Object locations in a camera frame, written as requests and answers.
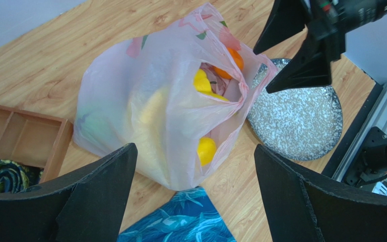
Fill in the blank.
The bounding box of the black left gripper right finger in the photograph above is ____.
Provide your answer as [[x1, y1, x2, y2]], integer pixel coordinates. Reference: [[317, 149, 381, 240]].
[[254, 144, 387, 241]]

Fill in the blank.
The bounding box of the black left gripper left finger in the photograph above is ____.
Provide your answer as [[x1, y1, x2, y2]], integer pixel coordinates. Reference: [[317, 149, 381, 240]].
[[0, 143, 138, 241]]

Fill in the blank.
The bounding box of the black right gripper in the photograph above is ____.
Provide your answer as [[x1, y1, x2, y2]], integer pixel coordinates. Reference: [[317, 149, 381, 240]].
[[253, 0, 387, 93]]

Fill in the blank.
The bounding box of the orange fake tangerine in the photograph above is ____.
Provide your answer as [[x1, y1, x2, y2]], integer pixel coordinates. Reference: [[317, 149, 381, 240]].
[[213, 47, 245, 80]]

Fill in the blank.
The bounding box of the yellow fake bell pepper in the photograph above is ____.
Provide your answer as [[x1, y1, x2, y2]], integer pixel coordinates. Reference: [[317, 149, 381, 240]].
[[193, 69, 229, 102]]

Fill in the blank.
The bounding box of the pink translucent plastic bag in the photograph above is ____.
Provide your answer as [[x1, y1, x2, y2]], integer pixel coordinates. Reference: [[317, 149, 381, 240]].
[[73, 3, 278, 191]]

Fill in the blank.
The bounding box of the yellow fake lemon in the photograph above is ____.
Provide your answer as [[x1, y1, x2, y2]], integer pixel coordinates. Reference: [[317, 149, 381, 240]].
[[197, 137, 217, 166]]

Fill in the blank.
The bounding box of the speckled grey ceramic plate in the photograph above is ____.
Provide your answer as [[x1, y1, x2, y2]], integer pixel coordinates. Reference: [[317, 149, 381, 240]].
[[246, 58, 344, 161]]

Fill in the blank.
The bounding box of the dark patterned rolled sock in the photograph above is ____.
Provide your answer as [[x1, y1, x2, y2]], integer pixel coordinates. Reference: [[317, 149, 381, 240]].
[[0, 159, 44, 194]]

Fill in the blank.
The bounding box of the blue leaf-pattern cloth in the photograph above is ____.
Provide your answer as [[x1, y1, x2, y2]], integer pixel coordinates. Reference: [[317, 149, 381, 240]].
[[117, 187, 236, 241]]

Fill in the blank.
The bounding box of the wooden compartment tray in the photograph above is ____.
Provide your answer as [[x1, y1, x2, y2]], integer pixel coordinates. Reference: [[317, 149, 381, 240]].
[[0, 105, 73, 183]]

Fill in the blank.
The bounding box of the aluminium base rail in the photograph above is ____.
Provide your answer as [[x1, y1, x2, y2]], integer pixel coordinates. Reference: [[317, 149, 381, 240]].
[[322, 83, 387, 196]]

